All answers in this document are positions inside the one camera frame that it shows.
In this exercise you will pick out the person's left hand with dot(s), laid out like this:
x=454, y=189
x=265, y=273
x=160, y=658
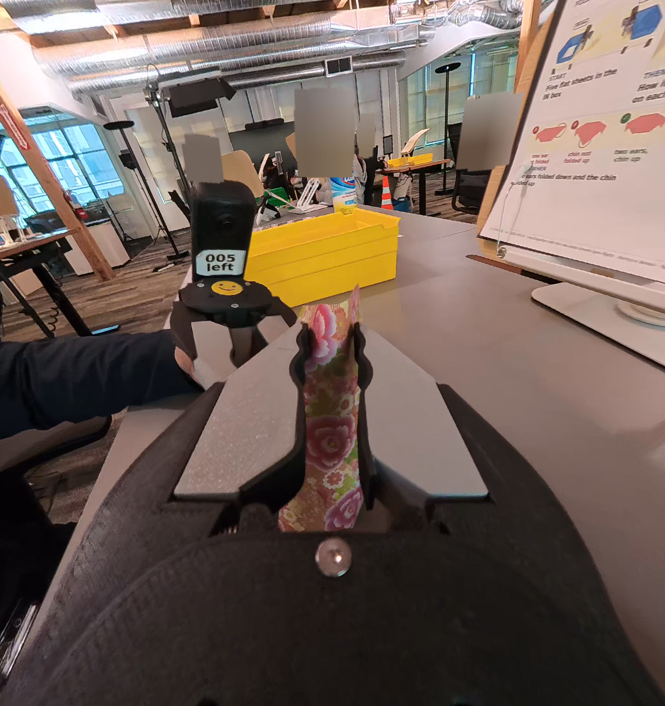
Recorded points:
x=188, y=367

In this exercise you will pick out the tall black floor lamp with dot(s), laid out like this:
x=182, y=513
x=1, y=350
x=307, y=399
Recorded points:
x=448, y=109

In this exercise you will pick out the light wooden chair back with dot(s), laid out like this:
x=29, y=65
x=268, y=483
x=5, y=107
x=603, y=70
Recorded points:
x=244, y=170

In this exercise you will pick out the yellow plastic tray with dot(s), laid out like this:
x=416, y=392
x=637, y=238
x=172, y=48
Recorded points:
x=310, y=242
x=310, y=288
x=310, y=266

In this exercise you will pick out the orange traffic cone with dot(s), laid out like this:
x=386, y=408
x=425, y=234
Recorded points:
x=386, y=195

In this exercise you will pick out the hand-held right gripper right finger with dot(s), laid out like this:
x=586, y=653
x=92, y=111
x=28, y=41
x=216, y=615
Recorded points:
x=420, y=435

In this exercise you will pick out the silver air duct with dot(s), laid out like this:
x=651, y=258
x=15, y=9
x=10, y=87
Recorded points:
x=199, y=49

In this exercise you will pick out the black mesh office chair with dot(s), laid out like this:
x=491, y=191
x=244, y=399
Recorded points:
x=471, y=190

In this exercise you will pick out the floral origami paper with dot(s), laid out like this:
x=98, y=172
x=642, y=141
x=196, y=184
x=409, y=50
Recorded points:
x=332, y=430

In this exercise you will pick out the white stand base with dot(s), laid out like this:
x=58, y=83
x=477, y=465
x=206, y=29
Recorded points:
x=586, y=309

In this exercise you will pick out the distant yellow trays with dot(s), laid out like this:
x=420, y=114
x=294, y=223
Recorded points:
x=413, y=160

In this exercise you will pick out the black studio light panel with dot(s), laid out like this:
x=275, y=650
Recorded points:
x=197, y=96

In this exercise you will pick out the person's left forearm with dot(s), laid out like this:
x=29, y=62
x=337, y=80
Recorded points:
x=73, y=381

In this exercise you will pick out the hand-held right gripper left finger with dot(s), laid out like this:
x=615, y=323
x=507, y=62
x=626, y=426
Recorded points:
x=239, y=430

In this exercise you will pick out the red fire extinguisher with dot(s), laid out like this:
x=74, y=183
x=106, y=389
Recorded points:
x=76, y=204

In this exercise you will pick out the disinfectant wipes canister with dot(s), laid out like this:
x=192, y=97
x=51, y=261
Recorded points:
x=343, y=195

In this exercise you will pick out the wooden desk with black legs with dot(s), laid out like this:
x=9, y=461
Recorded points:
x=23, y=248

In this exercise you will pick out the wooden support post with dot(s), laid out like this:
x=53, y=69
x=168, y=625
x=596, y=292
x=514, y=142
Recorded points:
x=45, y=176

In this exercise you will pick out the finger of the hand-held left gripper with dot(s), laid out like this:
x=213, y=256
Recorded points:
x=274, y=328
x=211, y=353

